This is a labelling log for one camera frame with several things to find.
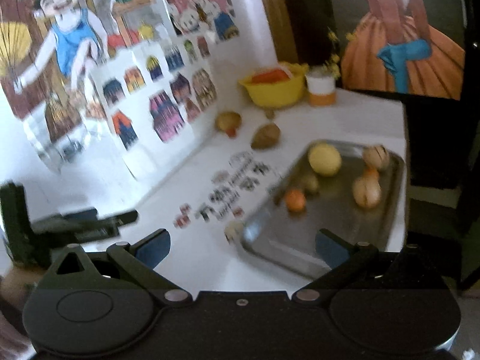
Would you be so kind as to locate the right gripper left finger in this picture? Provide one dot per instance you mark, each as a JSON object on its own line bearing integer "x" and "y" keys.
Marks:
{"x": 136, "y": 263}

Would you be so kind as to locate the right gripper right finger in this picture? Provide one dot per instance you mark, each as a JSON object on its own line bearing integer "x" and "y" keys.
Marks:
{"x": 335, "y": 252}

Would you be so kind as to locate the small orange tangerine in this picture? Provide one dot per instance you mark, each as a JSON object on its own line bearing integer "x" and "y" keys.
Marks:
{"x": 371, "y": 172}
{"x": 295, "y": 200}

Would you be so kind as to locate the small green-brown kiwi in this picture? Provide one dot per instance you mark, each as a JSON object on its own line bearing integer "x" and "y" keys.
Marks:
{"x": 309, "y": 183}

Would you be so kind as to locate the large yellow lemon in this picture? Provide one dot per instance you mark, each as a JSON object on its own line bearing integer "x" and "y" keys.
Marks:
{"x": 324, "y": 159}

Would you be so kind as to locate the small red cherry tomato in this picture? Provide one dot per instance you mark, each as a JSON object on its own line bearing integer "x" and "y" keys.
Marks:
{"x": 231, "y": 132}

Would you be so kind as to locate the yellow-brown pear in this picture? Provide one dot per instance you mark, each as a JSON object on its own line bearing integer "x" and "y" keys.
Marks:
{"x": 228, "y": 121}

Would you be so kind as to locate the metal baking tray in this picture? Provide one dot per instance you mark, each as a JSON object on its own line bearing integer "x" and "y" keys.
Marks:
{"x": 293, "y": 241}

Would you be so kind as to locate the coloured houses drawing sheet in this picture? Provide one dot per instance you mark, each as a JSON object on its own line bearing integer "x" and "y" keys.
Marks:
{"x": 158, "y": 97}

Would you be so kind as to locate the white orange cup vase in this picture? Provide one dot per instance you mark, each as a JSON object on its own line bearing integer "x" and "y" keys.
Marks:
{"x": 321, "y": 88}

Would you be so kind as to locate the yellow plastic bowl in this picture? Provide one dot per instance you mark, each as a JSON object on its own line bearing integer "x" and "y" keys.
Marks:
{"x": 281, "y": 94}

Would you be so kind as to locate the orange item in bowl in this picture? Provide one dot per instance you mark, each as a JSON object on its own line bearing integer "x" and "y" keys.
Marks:
{"x": 271, "y": 76}

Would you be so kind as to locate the large cartoon drawing sheet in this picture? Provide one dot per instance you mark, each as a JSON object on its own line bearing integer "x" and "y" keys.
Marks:
{"x": 50, "y": 51}

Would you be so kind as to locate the orange-dress girl poster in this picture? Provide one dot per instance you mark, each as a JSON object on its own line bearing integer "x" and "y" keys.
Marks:
{"x": 395, "y": 49}

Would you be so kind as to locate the pink girl cartoon drawing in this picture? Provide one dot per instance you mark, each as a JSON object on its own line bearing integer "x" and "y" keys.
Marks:
{"x": 199, "y": 16}

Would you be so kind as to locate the wooden door frame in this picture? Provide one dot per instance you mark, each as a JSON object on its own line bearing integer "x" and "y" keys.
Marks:
{"x": 280, "y": 28}

